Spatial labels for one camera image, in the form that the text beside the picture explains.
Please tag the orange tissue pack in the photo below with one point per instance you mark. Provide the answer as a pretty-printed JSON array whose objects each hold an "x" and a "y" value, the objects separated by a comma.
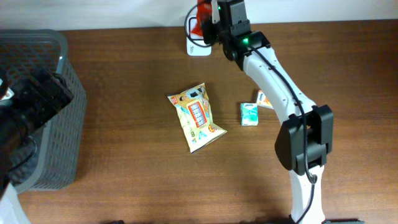
[{"x": 263, "y": 101}]

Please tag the grey plastic mesh basket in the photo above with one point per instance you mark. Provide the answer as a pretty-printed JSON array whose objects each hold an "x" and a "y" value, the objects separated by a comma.
[{"x": 48, "y": 160}]

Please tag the red sweets bag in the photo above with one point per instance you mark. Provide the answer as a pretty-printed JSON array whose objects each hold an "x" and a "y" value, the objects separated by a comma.
[{"x": 204, "y": 12}]

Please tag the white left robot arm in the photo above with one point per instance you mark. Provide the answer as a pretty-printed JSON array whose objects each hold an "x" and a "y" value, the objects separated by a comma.
[{"x": 26, "y": 106}]

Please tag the yellow snack bag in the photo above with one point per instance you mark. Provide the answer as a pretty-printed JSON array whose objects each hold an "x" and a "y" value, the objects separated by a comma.
[{"x": 195, "y": 116}]

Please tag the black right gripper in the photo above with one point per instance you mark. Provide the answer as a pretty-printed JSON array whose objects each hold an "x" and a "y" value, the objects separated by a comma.
[{"x": 209, "y": 37}]

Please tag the green tissue pack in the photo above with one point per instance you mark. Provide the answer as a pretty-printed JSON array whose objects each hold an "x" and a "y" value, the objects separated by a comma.
[{"x": 249, "y": 114}]

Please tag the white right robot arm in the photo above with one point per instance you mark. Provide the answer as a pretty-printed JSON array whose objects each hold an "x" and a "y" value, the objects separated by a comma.
[{"x": 306, "y": 130}]

